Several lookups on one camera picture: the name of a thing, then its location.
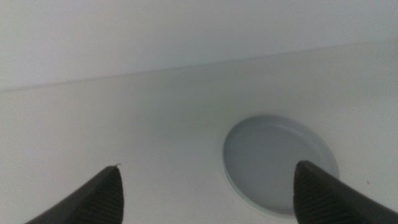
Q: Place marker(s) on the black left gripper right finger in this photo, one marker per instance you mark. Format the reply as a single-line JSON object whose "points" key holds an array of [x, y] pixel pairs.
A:
{"points": [[320, 199]]}

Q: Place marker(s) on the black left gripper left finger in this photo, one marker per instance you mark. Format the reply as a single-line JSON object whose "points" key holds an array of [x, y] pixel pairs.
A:
{"points": [[99, 199]]}

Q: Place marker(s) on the grey-blue shallow bowl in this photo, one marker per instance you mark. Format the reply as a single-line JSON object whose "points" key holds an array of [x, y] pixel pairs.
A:
{"points": [[264, 161]]}

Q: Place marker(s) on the white shallow bowl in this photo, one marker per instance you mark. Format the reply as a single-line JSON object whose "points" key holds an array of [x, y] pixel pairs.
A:
{"points": [[230, 184]]}

